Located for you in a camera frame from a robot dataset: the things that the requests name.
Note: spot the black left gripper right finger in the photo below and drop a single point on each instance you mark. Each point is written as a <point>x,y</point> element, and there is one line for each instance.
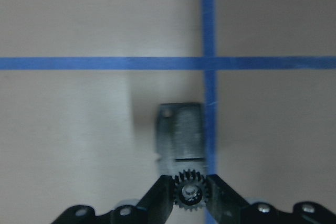
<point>224,204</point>

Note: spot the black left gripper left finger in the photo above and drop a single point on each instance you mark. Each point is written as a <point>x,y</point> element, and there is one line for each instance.
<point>157,204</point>

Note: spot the small black bearing gear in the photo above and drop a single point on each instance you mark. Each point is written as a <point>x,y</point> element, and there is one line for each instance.
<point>190,190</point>

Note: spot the black brake pad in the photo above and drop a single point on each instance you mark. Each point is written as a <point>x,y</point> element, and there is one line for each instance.
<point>180,138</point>

